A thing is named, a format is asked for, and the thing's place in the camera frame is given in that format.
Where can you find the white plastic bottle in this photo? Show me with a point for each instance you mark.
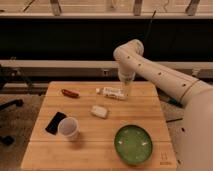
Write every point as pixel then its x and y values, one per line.
pixel 111 92

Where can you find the white plastic cup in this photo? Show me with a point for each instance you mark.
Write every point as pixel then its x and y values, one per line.
pixel 68 127

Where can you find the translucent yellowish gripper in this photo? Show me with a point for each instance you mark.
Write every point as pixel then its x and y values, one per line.
pixel 127 86

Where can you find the blue object on floor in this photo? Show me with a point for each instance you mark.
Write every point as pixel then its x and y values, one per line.
pixel 174 102

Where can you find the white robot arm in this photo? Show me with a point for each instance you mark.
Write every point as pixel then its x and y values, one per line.
pixel 196 96

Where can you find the white soap bar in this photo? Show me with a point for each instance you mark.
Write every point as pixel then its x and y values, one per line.
pixel 99 111

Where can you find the black smartphone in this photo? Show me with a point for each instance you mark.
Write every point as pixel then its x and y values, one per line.
pixel 53 124

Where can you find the green bowl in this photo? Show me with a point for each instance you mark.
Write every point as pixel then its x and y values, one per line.
pixel 133 144

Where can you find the red sausage toy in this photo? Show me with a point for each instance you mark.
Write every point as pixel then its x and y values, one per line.
pixel 70 94

